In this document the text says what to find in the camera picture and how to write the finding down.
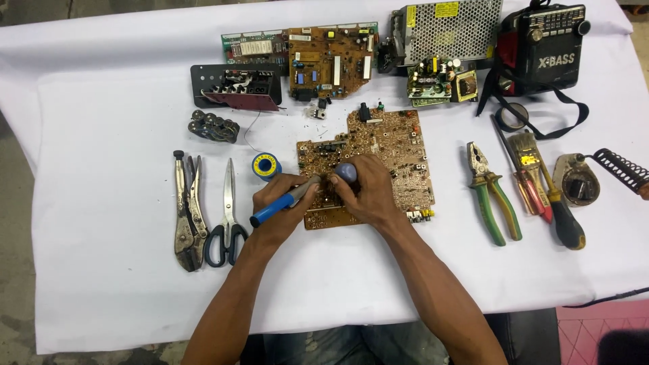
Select grey battery cell pack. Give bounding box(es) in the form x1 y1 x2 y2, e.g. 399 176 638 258
187 109 241 145

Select white tablecloth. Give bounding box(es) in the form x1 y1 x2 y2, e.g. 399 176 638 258
0 0 649 356

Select blue solder wire spool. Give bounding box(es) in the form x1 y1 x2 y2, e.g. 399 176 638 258
251 152 283 183

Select black orange handled screwdriver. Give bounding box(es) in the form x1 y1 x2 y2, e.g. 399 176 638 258
549 189 587 251

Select red handled screwdriver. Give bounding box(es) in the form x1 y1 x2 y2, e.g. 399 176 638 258
490 115 554 225

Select wooden paint brush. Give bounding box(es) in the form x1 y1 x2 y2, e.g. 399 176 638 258
508 130 562 202

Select blue handled soldering iron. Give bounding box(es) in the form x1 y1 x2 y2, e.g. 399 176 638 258
249 175 323 228

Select perforated metal power supply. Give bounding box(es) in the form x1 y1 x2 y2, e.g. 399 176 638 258
377 0 504 75

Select brown power circuit board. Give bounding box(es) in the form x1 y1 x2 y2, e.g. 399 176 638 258
287 22 380 101

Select person's left hand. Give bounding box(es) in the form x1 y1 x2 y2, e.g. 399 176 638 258
252 173 321 243

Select black radio strap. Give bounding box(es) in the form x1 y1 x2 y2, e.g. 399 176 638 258
476 63 590 141

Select steel locking pliers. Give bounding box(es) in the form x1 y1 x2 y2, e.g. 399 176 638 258
172 149 210 273

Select green yellow handled pliers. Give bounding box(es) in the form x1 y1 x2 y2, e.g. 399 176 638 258
466 141 523 248

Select black panel with red board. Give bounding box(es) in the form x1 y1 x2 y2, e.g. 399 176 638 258
190 63 283 112

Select small green circuit board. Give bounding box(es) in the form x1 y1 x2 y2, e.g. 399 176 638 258
406 55 463 108

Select black cable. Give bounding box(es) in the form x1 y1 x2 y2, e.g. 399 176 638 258
562 286 649 309

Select small copper transformer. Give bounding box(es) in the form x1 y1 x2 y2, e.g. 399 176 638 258
450 69 479 103

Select large brown circuit board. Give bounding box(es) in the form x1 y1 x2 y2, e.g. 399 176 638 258
296 108 436 231

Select small loose electronic component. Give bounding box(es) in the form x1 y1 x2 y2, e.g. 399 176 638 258
306 96 333 121

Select black handled scissors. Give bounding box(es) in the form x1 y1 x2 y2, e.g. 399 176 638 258
204 157 249 268

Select blue grey desoldering pump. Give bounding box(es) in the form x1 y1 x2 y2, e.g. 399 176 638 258
334 163 359 184

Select soldering iron stand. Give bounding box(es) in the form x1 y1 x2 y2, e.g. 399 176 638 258
552 147 649 208

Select thin solder wire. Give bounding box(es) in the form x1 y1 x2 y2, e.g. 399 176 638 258
244 108 263 154

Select person's right hand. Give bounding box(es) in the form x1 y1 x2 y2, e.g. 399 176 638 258
330 154 407 232

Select black tape roll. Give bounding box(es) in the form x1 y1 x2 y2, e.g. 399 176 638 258
495 102 530 133

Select black and red radio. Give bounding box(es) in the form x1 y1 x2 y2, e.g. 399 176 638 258
493 0 592 98

